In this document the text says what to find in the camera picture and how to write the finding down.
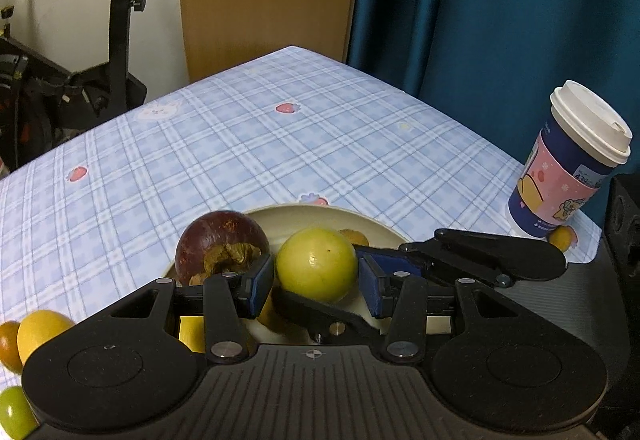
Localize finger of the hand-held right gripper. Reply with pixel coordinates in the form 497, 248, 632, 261
352, 228, 568, 289
272, 289, 396, 346

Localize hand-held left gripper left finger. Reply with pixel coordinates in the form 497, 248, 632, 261
105, 254, 276, 365

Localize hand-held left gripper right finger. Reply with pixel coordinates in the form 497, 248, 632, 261
359, 255, 533, 365

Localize yellow-green round fruit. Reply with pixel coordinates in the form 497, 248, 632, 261
276, 228, 360, 304

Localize red-brown passion fruit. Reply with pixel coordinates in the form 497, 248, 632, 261
336, 229, 371, 247

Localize dark purple passion fruit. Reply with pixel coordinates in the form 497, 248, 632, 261
175, 211, 271, 288

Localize beige plate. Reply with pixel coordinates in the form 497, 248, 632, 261
165, 205, 408, 346

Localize yellow lemon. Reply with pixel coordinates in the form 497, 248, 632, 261
177, 292, 296, 353
16, 311, 76, 366

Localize small yellow fruit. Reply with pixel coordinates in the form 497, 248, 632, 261
547, 226, 574, 254

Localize paper cup with white lid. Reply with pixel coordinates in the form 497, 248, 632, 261
507, 80, 633, 239

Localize blue checked tablecloth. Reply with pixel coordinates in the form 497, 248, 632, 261
0, 46, 603, 440

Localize blue curtain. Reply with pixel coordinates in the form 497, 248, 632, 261
346, 0, 640, 181

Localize dark brownish orange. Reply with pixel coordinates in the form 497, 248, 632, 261
0, 321, 25, 371

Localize green round fruit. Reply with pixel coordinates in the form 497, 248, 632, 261
0, 386, 38, 440

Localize black exercise bike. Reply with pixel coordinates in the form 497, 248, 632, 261
0, 0, 179, 173

